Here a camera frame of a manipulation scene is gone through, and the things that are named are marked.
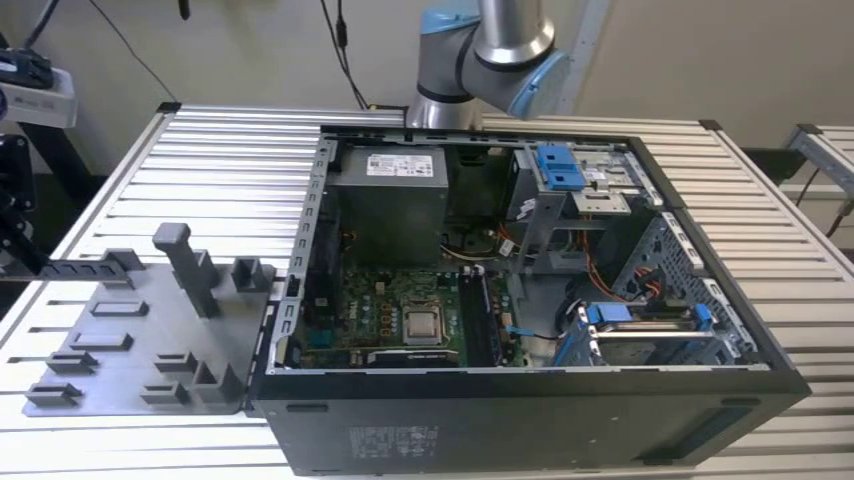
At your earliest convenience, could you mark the black RAM slot row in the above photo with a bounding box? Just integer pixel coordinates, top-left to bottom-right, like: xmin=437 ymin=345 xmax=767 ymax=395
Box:
xmin=457 ymin=269 xmax=503 ymax=366

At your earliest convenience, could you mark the grey parts rack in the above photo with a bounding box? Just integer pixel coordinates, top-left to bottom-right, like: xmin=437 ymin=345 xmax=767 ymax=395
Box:
xmin=21 ymin=222 xmax=279 ymax=417

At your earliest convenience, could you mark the grey power supply unit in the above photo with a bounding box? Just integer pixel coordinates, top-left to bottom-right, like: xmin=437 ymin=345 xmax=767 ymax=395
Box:
xmin=329 ymin=143 xmax=449 ymax=266

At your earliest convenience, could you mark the green motherboard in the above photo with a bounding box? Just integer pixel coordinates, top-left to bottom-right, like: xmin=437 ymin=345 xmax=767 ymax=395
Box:
xmin=292 ymin=267 xmax=528 ymax=370

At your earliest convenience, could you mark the CPU socket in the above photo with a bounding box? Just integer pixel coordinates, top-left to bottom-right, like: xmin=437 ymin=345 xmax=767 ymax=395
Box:
xmin=396 ymin=298 xmax=449 ymax=347

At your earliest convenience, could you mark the silver CPU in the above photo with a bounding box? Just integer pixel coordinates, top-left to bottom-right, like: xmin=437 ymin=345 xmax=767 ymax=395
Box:
xmin=404 ymin=312 xmax=440 ymax=344

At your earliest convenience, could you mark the black graphics card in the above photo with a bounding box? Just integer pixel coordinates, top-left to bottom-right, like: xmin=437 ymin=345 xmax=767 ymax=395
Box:
xmin=363 ymin=348 xmax=461 ymax=370

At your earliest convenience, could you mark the black PC case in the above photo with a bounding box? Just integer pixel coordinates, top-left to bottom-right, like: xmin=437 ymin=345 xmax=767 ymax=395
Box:
xmin=243 ymin=123 xmax=812 ymax=476

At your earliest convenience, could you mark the optical drive with white label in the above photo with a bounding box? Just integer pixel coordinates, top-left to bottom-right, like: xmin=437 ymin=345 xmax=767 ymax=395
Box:
xmin=569 ymin=142 xmax=634 ymax=194

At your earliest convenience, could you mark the hard disk in blue carrier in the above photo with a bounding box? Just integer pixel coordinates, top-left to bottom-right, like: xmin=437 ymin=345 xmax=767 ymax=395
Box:
xmin=576 ymin=302 xmax=720 ymax=367

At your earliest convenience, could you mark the aluminium side table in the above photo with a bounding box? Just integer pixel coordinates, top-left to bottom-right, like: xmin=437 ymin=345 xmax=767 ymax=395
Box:
xmin=776 ymin=122 xmax=854 ymax=201

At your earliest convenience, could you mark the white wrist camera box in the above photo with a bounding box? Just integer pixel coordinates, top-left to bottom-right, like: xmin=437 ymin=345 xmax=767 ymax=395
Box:
xmin=0 ymin=47 xmax=78 ymax=129

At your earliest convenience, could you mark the thin black wall cable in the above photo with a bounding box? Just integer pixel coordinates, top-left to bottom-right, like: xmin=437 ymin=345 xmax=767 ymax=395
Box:
xmin=88 ymin=0 xmax=176 ymax=105

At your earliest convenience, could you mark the black cable with plug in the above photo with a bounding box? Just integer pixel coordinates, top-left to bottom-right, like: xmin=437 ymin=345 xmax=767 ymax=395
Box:
xmin=319 ymin=0 xmax=372 ymax=109

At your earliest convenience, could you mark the black data cable bundle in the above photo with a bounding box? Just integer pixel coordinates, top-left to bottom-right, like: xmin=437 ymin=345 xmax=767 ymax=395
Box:
xmin=559 ymin=277 xmax=601 ymax=331

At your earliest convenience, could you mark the orange SATA cable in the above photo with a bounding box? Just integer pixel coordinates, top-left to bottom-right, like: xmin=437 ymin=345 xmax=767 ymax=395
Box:
xmin=580 ymin=227 xmax=663 ymax=302

